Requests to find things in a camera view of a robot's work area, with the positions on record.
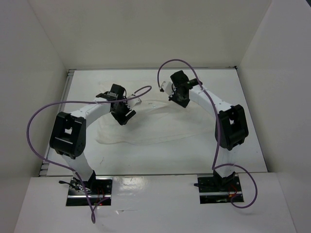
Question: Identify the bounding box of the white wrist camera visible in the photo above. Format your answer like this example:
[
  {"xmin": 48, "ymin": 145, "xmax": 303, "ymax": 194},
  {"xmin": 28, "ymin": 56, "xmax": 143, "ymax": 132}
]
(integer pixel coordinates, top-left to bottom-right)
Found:
[
  {"xmin": 159, "ymin": 81, "xmax": 174, "ymax": 97},
  {"xmin": 126, "ymin": 95, "xmax": 142, "ymax": 110}
]

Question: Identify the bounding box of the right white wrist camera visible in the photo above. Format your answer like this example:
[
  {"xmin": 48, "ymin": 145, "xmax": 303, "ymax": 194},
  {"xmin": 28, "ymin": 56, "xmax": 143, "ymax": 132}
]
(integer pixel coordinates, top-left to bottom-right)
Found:
[{"xmin": 159, "ymin": 81, "xmax": 174, "ymax": 97}]

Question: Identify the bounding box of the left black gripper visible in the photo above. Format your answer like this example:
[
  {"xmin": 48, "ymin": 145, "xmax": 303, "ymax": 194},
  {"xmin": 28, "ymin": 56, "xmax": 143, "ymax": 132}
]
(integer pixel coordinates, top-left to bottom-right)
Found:
[{"xmin": 111, "ymin": 97, "xmax": 135, "ymax": 126}]

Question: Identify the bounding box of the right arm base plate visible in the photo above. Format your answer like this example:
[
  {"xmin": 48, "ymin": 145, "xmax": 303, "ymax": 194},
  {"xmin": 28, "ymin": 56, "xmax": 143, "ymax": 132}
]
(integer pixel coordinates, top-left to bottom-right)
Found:
[{"xmin": 194, "ymin": 174, "xmax": 244, "ymax": 204}]

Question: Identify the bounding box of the aluminium table edge rail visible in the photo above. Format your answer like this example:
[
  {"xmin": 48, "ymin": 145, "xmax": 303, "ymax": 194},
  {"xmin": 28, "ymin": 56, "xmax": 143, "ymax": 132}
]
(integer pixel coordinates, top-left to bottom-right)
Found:
[{"xmin": 43, "ymin": 69, "xmax": 76, "ymax": 172}]

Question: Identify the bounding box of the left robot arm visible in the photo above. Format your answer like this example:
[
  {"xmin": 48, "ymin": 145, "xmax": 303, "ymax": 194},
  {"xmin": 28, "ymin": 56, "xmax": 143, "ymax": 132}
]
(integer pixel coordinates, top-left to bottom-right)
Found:
[{"xmin": 50, "ymin": 84, "xmax": 141, "ymax": 194}]

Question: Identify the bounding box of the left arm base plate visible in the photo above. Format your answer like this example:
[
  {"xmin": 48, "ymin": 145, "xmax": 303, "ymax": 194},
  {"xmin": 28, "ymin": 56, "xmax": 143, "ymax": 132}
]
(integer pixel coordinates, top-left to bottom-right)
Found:
[{"xmin": 66, "ymin": 177, "xmax": 113, "ymax": 207}]

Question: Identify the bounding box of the white tank top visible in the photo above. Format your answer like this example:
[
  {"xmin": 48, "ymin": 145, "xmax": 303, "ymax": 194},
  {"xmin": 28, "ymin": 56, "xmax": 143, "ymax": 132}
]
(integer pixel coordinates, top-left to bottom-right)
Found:
[{"xmin": 94, "ymin": 80, "xmax": 218, "ymax": 146}]

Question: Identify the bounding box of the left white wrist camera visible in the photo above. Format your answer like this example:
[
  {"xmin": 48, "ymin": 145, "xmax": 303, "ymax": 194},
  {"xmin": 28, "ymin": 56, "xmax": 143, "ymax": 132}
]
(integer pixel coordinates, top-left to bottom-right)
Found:
[{"xmin": 126, "ymin": 95, "xmax": 142, "ymax": 110}]

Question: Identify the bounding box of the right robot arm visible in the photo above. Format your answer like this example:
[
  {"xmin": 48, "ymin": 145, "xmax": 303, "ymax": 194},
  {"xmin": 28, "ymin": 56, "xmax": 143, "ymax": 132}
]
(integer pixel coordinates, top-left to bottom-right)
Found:
[{"xmin": 161, "ymin": 70, "xmax": 249, "ymax": 191}]

